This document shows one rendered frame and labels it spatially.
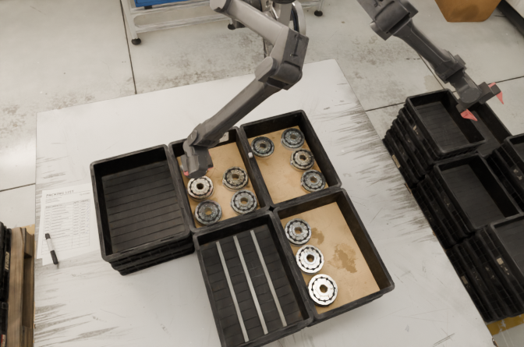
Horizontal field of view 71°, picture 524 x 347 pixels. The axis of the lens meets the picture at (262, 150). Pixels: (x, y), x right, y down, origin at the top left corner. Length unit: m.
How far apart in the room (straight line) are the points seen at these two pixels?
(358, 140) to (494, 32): 2.58
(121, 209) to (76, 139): 0.53
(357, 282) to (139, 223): 0.84
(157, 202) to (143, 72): 1.76
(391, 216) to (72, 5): 3.23
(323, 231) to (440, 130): 1.17
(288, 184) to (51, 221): 0.99
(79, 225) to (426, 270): 1.43
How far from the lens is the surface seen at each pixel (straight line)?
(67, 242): 1.70
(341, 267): 1.44
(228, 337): 1.36
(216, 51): 3.21
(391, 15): 1.06
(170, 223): 1.47
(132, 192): 1.56
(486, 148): 2.79
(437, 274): 1.72
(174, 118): 1.88
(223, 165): 1.56
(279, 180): 1.53
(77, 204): 1.75
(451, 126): 2.45
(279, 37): 0.95
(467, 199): 2.36
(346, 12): 3.79
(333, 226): 1.49
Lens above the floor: 2.18
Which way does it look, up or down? 58 degrees down
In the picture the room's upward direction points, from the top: 7 degrees clockwise
